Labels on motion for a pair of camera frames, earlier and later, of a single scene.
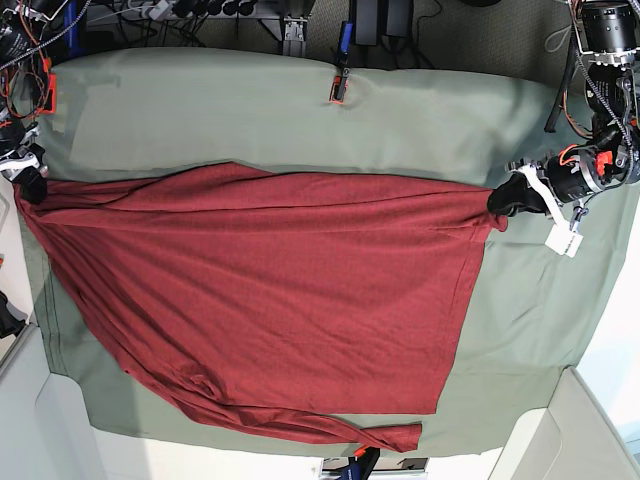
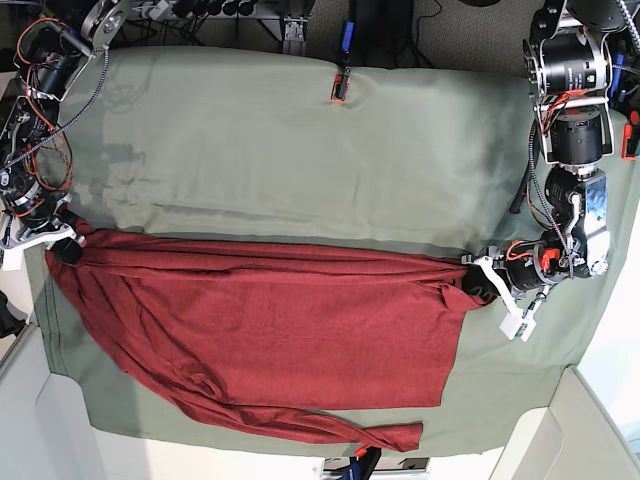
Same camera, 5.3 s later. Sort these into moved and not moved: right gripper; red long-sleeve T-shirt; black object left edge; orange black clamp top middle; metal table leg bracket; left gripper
Moved: left gripper; right gripper; red long-sleeve T-shirt
Not moved: black object left edge; metal table leg bracket; orange black clamp top middle
